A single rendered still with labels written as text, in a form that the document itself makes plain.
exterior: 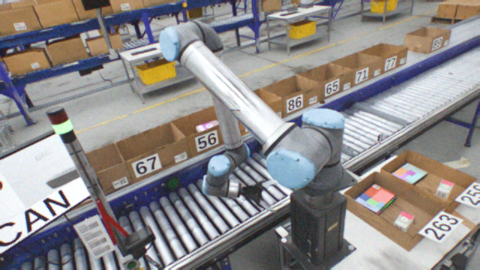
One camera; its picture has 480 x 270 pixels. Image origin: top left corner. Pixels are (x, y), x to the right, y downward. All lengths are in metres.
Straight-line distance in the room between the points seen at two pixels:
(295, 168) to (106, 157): 1.48
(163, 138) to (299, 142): 1.39
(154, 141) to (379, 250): 1.53
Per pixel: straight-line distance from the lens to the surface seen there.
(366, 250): 1.58
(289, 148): 0.91
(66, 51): 5.93
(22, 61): 5.98
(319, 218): 1.25
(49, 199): 1.26
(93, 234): 1.28
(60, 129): 1.05
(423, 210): 1.82
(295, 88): 2.69
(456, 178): 2.03
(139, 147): 2.14
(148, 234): 1.29
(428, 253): 1.65
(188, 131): 2.22
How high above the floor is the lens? 1.99
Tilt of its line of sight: 31 degrees down
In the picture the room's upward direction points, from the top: 8 degrees counter-clockwise
